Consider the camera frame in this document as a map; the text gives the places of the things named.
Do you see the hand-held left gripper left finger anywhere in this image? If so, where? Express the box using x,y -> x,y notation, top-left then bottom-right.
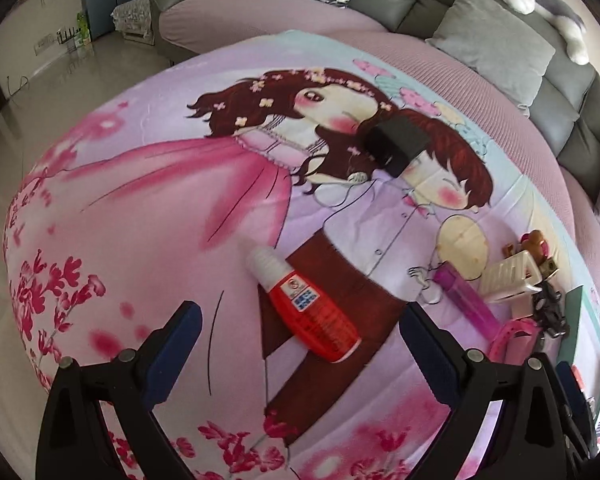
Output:
36,300 -> 203,480

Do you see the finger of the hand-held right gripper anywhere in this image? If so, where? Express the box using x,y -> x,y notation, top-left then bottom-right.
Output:
555,360 -> 598,461

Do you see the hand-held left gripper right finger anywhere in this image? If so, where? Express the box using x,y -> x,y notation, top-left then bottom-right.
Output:
400,302 -> 593,480

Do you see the white box with teal rim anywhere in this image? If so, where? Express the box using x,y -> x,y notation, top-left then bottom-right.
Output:
555,285 -> 600,396

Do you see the pink translucent lighter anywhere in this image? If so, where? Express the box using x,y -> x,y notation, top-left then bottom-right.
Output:
432,265 -> 503,336

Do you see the red liquid bottle white cap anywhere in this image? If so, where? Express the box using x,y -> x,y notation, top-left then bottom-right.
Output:
245,245 -> 362,363

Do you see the black power adapter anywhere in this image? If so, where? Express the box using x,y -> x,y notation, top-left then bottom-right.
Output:
362,119 -> 428,177

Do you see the printed blanket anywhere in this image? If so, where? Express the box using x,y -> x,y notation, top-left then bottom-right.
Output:
2,30 -> 600,480

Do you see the small doll with pink helmet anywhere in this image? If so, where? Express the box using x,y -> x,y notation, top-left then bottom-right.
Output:
502,230 -> 551,266

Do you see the pink sofa cover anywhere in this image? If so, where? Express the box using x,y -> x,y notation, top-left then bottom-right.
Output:
158,0 -> 600,281

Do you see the plain grey pillow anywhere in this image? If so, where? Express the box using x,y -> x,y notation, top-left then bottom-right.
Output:
432,0 -> 556,118

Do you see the floral covered stool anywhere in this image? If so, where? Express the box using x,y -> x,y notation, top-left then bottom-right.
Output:
112,0 -> 152,43

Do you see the grey and white plush toy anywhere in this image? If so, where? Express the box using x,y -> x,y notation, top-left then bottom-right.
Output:
480,0 -> 591,66

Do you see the white earphone cable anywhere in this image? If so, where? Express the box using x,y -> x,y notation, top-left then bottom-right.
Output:
307,167 -> 381,211

